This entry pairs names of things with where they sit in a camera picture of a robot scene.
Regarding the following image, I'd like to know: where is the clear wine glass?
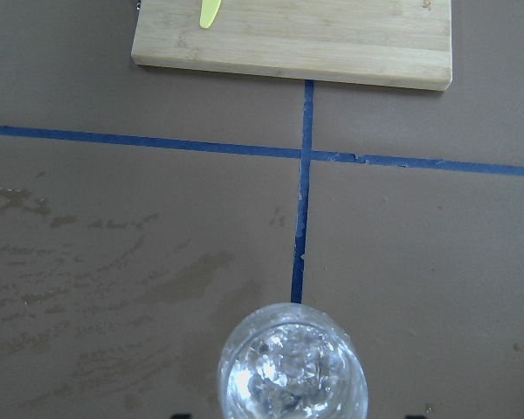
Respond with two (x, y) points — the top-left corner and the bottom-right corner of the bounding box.
(217, 303), (369, 418)

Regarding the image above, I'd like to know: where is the yellow plastic knife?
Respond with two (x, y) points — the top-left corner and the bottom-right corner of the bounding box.
(199, 0), (222, 29)

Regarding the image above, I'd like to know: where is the bamboo cutting board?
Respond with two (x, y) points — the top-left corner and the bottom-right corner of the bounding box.
(131, 1), (452, 91)

